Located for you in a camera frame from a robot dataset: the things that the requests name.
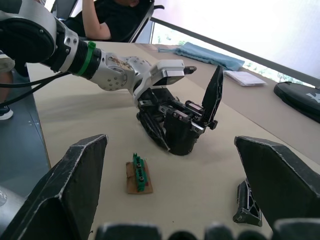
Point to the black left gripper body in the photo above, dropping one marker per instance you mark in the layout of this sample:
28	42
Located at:
150	102

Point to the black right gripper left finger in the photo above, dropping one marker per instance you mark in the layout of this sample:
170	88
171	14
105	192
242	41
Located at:
62	185

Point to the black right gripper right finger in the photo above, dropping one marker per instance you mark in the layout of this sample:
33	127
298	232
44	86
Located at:
282	180

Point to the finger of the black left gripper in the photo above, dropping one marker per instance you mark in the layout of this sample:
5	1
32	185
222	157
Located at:
152	130
172	98

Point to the black gripper body workpiece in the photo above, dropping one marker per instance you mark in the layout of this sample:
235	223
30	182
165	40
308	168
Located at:
181	135

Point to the small dark screw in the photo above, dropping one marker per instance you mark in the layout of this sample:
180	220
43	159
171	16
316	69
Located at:
139	165

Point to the black ribbed finger piece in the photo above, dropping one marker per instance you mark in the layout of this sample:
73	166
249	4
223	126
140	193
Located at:
247	210
213	96

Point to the green screw holder block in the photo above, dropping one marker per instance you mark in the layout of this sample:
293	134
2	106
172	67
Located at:
139	173

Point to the silver robot body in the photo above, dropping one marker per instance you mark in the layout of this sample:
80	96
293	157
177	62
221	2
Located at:
10	202

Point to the brown cardboard piece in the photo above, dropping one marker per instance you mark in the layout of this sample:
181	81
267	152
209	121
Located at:
130	181

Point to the dark stubby object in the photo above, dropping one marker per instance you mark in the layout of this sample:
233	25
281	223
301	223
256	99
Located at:
190	69

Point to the light blue cloth bag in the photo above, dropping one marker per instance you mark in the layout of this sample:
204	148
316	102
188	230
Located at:
207	56

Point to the white plastic-wrapped booklet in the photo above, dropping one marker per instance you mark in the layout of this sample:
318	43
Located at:
243	78

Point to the black case with white logo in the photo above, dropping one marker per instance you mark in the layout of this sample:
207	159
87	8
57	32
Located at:
300	96

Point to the person in black shirt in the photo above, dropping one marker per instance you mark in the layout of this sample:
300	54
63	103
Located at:
120	17

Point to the white and blue sneaker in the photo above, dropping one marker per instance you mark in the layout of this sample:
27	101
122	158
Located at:
5	112

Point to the person in beige shorts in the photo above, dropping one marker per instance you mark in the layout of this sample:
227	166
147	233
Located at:
5	62

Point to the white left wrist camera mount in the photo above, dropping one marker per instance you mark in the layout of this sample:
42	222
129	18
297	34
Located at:
167	68

